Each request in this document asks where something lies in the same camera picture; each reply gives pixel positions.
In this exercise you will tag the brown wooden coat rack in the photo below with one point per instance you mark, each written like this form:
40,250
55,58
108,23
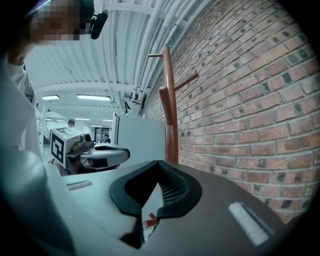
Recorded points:
171,120

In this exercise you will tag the white partition panel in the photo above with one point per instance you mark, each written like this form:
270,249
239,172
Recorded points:
142,140

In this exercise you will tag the person's head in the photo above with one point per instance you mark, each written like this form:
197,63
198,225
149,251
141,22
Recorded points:
50,22

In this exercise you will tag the long rectangular ceiling light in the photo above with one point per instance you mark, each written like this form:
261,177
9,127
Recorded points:
93,97

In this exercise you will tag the black head-worn camera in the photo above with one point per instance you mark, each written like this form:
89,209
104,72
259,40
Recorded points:
98,23

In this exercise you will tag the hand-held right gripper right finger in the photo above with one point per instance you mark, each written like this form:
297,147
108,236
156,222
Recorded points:
215,225

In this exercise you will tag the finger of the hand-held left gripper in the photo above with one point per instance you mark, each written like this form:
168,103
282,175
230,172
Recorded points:
110,145
112,156

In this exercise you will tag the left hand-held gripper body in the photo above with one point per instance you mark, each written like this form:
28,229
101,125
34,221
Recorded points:
62,147

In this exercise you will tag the bundle of white ceiling pipes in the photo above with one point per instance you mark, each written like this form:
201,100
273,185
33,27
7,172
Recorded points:
150,50

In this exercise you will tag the person's white shirt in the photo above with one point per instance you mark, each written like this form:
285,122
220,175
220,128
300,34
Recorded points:
17,112

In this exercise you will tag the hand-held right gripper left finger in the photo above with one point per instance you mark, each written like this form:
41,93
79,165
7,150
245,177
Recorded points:
82,220

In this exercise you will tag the small rectangular ceiling light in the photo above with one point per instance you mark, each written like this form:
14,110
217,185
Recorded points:
50,97

